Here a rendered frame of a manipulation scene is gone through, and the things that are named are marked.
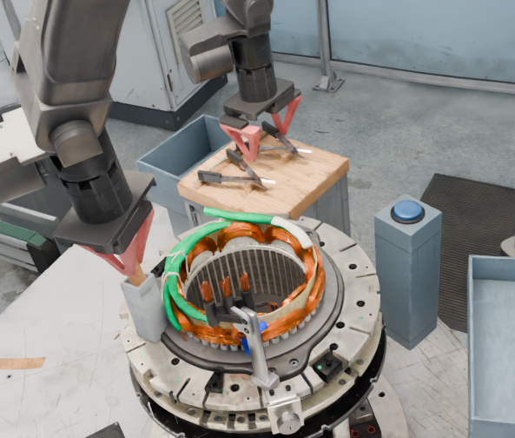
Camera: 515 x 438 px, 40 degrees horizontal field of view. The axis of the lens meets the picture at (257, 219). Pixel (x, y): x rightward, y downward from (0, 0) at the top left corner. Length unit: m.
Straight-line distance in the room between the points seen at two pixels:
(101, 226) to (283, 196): 0.42
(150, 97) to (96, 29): 2.78
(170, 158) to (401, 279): 0.45
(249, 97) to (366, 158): 1.93
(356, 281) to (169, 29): 2.42
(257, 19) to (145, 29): 2.14
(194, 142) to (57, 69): 0.78
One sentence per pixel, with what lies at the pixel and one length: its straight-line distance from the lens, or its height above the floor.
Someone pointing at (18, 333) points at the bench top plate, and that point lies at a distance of 1.40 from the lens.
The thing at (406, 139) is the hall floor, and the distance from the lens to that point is 3.07.
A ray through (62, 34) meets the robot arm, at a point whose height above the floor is 1.52.
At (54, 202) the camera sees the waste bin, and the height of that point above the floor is 0.34.
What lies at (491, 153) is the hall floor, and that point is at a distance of 2.99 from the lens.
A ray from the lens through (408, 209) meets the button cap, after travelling 1.05.
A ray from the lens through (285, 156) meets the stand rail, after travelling 1.11.
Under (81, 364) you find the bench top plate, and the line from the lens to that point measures 1.29.
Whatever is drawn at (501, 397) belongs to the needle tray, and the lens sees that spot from 0.85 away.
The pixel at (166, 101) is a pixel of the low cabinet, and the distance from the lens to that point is 3.24.
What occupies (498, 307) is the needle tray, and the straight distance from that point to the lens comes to 0.94.
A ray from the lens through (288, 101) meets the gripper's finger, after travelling 1.09.
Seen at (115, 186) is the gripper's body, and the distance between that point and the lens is 0.67.
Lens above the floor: 1.71
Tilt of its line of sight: 39 degrees down
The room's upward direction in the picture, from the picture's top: 10 degrees counter-clockwise
